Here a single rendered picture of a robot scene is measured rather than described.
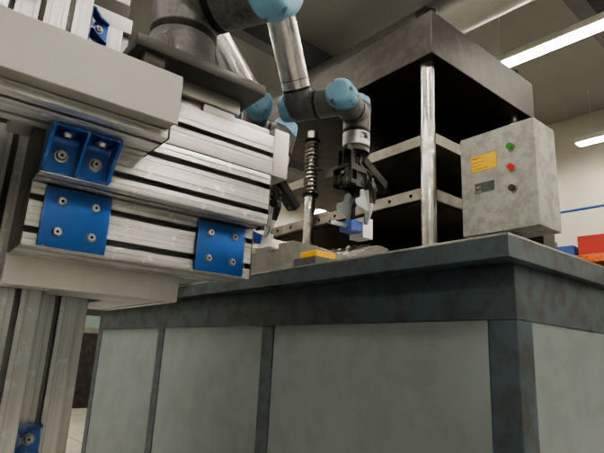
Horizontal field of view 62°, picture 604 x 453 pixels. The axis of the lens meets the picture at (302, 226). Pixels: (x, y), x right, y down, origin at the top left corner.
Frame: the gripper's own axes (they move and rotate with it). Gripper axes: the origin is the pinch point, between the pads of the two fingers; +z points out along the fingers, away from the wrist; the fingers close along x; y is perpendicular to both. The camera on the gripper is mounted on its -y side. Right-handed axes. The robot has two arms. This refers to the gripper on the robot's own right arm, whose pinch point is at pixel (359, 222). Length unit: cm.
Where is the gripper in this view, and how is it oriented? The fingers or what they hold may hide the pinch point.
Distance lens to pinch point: 134.5
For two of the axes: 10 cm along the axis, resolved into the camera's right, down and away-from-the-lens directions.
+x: 6.4, -1.6, -7.5
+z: -0.5, 9.7, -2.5
